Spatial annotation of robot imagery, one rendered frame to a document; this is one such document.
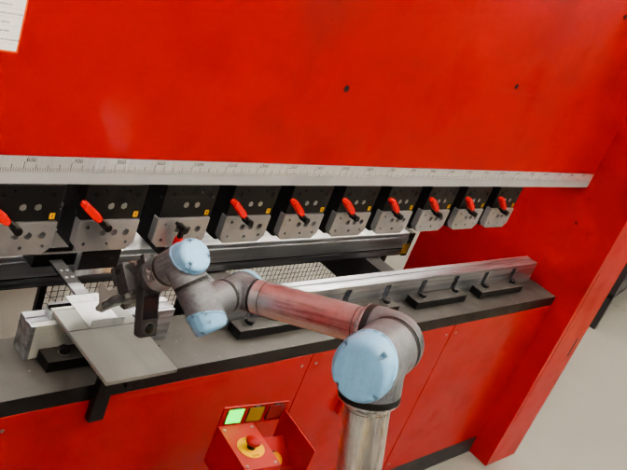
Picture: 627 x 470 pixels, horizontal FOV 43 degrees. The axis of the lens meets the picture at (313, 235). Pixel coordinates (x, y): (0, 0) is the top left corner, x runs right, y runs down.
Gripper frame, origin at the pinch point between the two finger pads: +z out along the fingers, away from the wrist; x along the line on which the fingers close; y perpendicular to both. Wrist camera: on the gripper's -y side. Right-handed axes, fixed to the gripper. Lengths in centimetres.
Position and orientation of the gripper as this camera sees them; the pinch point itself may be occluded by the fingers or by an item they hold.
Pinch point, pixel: (112, 309)
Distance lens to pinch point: 189.7
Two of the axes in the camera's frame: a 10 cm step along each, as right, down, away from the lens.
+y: -2.5, -9.5, 2.0
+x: -7.1, 0.4, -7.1
